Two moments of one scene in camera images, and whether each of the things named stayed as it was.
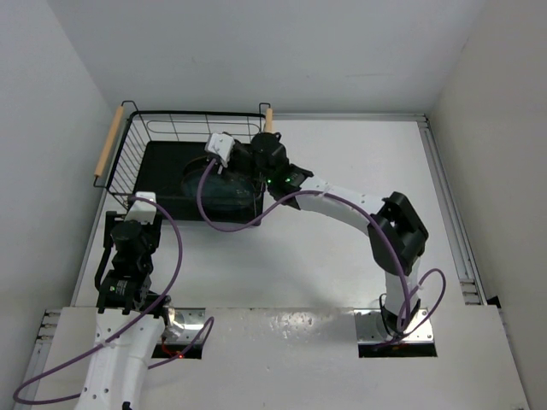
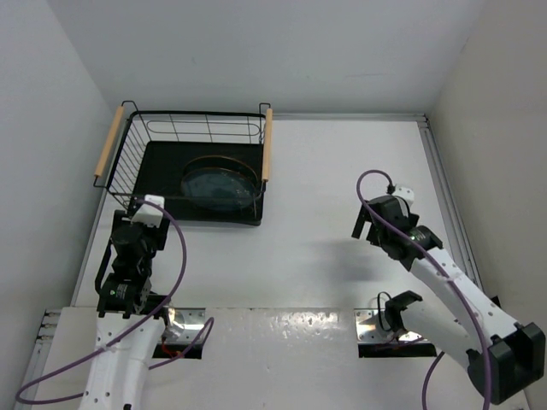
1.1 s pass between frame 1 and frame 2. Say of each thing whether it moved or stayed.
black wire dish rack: stayed
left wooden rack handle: stayed
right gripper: moved
